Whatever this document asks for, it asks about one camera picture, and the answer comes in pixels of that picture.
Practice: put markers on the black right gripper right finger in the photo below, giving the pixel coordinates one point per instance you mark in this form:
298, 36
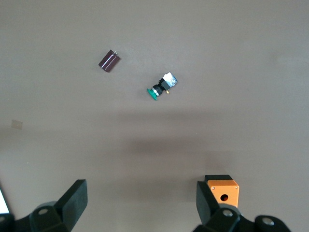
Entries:
207, 210

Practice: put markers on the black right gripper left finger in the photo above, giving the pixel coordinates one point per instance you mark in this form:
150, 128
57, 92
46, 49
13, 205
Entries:
70, 207

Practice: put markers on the green mushroom push button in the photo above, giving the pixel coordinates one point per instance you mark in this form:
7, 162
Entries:
160, 85

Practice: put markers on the brown square tape patch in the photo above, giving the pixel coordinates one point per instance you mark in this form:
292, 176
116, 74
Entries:
17, 124

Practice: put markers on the dark maroon capacitor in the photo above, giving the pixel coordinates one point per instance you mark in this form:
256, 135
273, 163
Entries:
109, 61

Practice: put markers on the orange button enclosure box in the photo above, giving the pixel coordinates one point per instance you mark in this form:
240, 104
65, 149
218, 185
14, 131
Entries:
229, 191

